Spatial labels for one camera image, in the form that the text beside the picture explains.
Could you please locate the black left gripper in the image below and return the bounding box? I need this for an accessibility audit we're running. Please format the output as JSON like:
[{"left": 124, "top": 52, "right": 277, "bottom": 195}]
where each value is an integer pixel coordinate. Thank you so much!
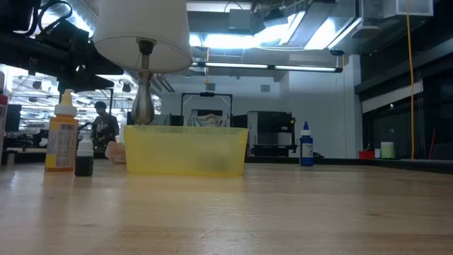
[{"left": 21, "top": 34, "right": 125, "bottom": 94}]

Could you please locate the small green food coloring bottle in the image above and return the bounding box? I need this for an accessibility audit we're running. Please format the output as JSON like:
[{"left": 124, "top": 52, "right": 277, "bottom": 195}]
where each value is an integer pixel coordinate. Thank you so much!
[{"left": 74, "top": 136, "right": 95, "bottom": 177}]

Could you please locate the yellow translucent plastic bin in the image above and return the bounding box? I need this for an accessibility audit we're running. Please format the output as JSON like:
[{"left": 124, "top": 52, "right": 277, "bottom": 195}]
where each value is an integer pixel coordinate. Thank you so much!
[{"left": 123, "top": 125, "right": 249, "bottom": 177}]

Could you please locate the large blue food coloring bottle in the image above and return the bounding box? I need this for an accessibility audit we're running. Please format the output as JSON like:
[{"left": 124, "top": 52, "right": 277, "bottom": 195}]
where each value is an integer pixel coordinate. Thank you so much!
[{"left": 299, "top": 121, "right": 314, "bottom": 167}]

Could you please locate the person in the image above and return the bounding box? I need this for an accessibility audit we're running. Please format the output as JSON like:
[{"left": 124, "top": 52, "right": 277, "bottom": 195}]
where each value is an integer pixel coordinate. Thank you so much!
[{"left": 90, "top": 101, "right": 120, "bottom": 152}]

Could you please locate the silver lamp with white shade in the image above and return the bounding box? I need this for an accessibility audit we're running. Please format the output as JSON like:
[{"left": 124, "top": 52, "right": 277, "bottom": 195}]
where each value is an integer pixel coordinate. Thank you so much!
[{"left": 93, "top": 0, "right": 194, "bottom": 125}]

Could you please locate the black monitor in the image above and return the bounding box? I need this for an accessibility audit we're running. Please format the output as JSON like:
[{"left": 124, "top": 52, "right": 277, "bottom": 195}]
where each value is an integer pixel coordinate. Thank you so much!
[{"left": 5, "top": 103, "right": 23, "bottom": 132}]

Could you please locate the long ceiling light bar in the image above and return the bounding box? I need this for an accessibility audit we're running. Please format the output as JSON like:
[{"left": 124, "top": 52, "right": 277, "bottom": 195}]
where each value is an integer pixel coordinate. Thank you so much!
[{"left": 190, "top": 61, "right": 343, "bottom": 74}]

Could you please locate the grey ceiling box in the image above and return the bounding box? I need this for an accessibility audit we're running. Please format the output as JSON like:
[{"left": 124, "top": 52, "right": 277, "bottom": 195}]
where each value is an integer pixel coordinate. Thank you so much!
[{"left": 228, "top": 8, "right": 253, "bottom": 31}]

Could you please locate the black cabinet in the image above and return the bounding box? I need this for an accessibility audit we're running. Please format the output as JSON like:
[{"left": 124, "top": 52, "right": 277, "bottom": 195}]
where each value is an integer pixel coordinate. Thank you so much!
[{"left": 243, "top": 110, "right": 297, "bottom": 157}]

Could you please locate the round white ceiling device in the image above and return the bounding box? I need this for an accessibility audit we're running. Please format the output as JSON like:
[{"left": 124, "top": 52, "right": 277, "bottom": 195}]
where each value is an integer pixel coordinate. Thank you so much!
[{"left": 351, "top": 23, "right": 380, "bottom": 40}]

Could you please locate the green and white canister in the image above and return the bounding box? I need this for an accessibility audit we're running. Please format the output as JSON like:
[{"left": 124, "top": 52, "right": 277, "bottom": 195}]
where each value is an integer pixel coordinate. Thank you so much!
[{"left": 380, "top": 141, "right": 396, "bottom": 159}]

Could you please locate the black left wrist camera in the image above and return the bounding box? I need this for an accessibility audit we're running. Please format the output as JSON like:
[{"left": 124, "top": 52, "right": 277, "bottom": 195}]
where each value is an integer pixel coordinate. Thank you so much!
[{"left": 35, "top": 17, "right": 90, "bottom": 50}]

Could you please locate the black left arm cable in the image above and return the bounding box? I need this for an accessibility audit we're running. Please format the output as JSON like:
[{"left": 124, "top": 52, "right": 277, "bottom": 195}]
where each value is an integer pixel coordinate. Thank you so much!
[{"left": 33, "top": 0, "right": 74, "bottom": 28}]

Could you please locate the black gantry frame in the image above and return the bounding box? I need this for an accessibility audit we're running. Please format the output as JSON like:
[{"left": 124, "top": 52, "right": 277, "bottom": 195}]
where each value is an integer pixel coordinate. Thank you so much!
[{"left": 180, "top": 91, "right": 234, "bottom": 128}]

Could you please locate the long yellow extension cable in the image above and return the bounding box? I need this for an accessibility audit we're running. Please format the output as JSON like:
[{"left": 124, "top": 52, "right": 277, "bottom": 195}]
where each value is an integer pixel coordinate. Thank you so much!
[{"left": 405, "top": 0, "right": 415, "bottom": 160}]

